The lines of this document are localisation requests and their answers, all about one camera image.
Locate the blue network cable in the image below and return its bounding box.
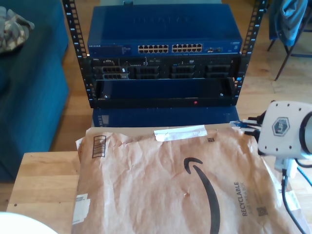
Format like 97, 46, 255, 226
230, 119, 259, 130

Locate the dark wooden chair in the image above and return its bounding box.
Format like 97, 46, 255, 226
267, 0, 312, 81

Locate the black rack shelf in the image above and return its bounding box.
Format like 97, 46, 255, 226
94, 78, 237, 109

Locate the blue-grey jacket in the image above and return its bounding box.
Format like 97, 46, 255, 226
269, 0, 309, 47

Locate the black rack server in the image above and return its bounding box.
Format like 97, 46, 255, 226
89, 56, 242, 80

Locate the brown paper mailer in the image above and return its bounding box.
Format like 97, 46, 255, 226
72, 123, 303, 234

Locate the blue sofa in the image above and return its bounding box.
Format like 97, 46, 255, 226
0, 0, 70, 182

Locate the camouflage cloth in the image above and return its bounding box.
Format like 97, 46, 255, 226
0, 6, 35, 54

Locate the black camera cable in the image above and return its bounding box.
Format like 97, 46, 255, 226
280, 156, 312, 234

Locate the blue network switch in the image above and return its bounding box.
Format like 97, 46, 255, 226
87, 5, 244, 58

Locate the black rack frame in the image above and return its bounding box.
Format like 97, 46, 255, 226
62, 0, 268, 109

